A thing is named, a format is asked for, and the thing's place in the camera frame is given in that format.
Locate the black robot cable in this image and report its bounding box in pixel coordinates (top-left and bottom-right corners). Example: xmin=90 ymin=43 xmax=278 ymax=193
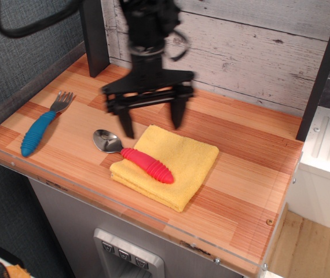
xmin=0 ymin=0 xmax=85 ymax=39

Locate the white toy sink unit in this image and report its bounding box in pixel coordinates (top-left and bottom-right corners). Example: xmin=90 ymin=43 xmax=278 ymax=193
xmin=285 ymin=42 xmax=330 ymax=236

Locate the dark shelf post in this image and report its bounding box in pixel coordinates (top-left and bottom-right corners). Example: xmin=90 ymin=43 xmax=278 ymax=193
xmin=79 ymin=0 xmax=110 ymax=78
xmin=296 ymin=37 xmax=330 ymax=142

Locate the blue handled metal fork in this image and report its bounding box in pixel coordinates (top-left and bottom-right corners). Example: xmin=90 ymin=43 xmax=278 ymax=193
xmin=20 ymin=92 xmax=74 ymax=157

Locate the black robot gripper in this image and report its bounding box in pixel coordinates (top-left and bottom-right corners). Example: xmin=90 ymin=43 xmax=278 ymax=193
xmin=102 ymin=48 xmax=194 ymax=139

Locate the yellow folded dish towel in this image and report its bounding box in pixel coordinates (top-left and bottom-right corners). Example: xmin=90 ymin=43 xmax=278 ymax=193
xmin=109 ymin=125 xmax=219 ymax=213

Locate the silver dispenser button panel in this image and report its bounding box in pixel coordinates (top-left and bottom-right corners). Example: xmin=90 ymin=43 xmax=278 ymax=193
xmin=94 ymin=228 xmax=166 ymax=277

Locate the dark left shelf post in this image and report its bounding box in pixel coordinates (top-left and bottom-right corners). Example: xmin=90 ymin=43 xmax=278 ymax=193
xmin=79 ymin=0 xmax=110 ymax=78

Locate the dark right shelf post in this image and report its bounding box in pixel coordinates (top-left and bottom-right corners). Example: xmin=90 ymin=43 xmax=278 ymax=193
xmin=296 ymin=37 xmax=330 ymax=142

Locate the orange object bottom left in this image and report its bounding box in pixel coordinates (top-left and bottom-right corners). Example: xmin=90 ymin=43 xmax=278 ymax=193
xmin=6 ymin=265 xmax=32 ymax=278

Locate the red handled metal spoon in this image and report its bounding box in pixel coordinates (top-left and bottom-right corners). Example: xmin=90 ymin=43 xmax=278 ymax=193
xmin=93 ymin=130 xmax=174 ymax=184

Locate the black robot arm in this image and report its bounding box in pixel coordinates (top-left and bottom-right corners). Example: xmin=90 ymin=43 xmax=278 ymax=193
xmin=102 ymin=1 xmax=195 ymax=138

